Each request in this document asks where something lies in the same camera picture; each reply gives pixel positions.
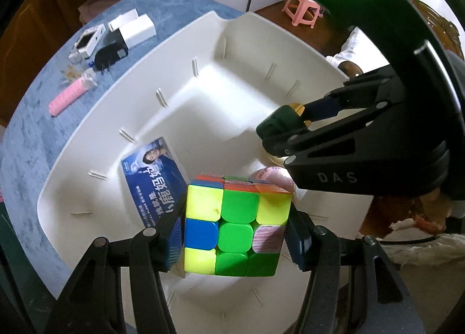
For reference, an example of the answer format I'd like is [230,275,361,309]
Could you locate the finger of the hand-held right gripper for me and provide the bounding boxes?
[309,67,400,124]
[263,109,396,166]

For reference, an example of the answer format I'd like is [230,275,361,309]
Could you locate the white charger block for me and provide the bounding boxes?
[118,15,157,48]

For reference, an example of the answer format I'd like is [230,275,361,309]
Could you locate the white handheld device with screen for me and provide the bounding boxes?
[69,25,106,59]

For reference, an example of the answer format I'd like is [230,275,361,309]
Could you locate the pink tape dispenser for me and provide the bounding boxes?
[251,165,298,193]

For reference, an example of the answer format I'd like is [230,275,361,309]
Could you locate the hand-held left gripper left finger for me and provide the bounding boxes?
[54,207,187,334]

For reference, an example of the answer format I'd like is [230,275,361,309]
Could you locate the folded pink cloth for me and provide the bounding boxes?
[78,0,128,24]

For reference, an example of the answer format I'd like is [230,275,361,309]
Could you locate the blue printed card case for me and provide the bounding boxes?
[121,136,189,226]

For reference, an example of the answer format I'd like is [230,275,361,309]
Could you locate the white checked cloth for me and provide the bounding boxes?
[327,27,389,73]

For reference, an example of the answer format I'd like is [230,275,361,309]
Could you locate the small clear plastic box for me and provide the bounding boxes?
[60,54,84,80]

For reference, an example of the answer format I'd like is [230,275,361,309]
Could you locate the carved wooden furniture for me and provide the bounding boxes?
[409,0,456,51]

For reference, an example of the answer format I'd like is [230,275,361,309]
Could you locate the small white box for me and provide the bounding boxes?
[108,8,139,31]

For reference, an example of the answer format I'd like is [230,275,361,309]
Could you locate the green bottle with gold cap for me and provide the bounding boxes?
[256,102,313,153]

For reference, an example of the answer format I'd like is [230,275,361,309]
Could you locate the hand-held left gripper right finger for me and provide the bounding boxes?
[285,207,425,334]

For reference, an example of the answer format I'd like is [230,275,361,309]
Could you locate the black charger plug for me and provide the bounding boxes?
[94,42,129,69]

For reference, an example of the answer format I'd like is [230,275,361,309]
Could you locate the pink plastic stool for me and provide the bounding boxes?
[282,0,324,28]

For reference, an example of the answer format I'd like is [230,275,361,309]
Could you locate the colourful puzzle cube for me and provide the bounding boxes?
[183,173,293,277]

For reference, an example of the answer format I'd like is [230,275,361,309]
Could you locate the white plastic tray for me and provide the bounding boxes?
[36,11,393,334]

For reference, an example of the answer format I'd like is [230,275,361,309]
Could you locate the pink tube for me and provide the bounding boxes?
[49,73,97,117]

